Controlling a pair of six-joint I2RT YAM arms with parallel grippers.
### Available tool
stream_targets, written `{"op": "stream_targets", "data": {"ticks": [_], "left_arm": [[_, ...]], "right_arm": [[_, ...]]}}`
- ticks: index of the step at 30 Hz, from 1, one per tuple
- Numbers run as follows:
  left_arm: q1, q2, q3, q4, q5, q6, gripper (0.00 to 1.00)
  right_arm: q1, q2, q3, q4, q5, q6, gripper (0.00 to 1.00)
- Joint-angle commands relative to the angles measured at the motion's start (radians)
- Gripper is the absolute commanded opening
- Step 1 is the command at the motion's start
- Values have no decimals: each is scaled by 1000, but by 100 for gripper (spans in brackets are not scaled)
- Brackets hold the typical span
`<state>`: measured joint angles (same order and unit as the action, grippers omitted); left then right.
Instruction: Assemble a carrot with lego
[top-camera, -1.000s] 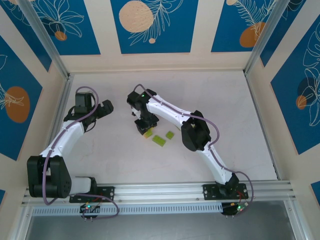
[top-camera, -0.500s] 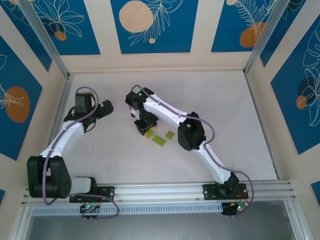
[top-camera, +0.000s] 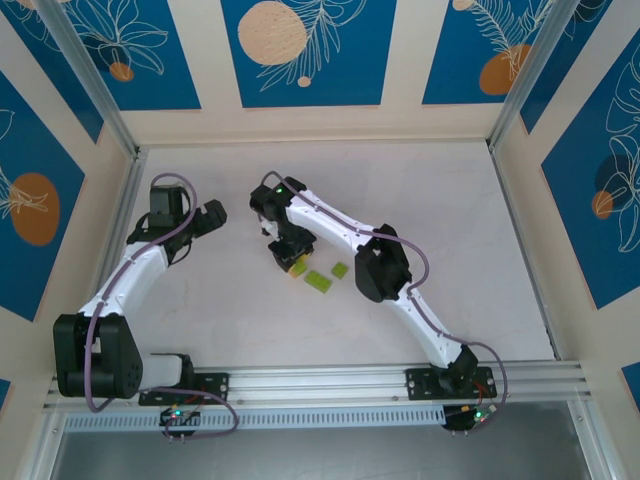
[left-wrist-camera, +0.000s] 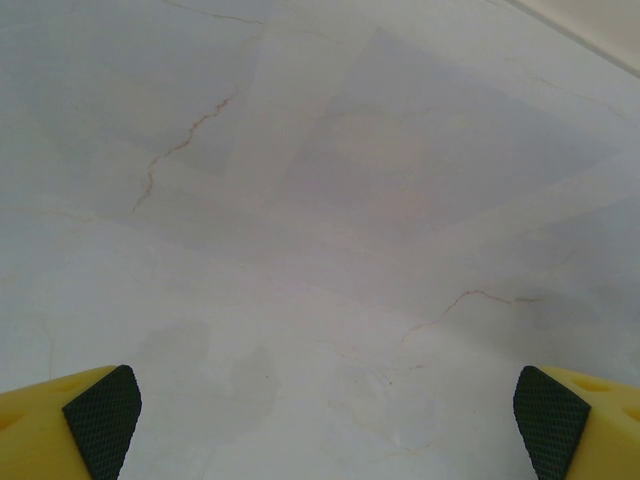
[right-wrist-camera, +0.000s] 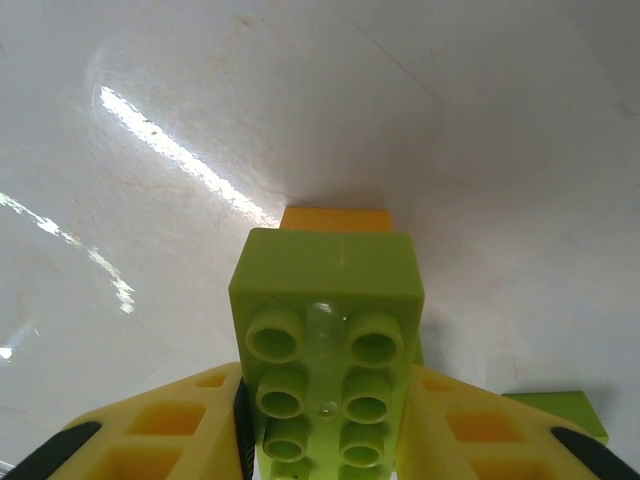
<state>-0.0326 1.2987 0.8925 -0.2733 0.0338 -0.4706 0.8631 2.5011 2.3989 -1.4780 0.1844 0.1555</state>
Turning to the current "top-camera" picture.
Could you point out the square lime green lego brick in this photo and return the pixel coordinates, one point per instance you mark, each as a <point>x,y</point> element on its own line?
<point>302,270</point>
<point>340,270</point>

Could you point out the aluminium table edge rail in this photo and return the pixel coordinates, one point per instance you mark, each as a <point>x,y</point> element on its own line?
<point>521,240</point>
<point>127,190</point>

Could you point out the aluminium mounting rail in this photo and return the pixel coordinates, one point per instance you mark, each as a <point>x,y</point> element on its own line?
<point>320,382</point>

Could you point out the aluminium frame post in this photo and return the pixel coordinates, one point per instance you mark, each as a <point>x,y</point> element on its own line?
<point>530,75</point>
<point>90,75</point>

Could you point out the grey metal sheet panel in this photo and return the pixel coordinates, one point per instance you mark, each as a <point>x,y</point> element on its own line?
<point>320,460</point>

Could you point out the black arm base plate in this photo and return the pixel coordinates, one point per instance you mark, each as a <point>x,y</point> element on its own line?
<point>422,382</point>
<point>215,385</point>

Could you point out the long lime green lego brick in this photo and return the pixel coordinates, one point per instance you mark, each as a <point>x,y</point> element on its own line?
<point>318,282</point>

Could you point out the blue floral wall panel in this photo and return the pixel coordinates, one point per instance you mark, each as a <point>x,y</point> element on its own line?
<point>350,75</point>
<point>575,225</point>
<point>70,85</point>
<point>165,75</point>
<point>450,50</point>
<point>30,150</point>
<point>575,65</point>

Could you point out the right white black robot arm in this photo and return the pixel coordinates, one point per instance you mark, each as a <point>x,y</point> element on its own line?
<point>330,220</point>

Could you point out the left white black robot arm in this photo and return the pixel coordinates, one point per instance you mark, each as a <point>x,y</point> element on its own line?
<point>135,270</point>

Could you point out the black controller board mount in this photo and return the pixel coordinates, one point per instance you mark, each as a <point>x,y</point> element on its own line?
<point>175,419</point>
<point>462,421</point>

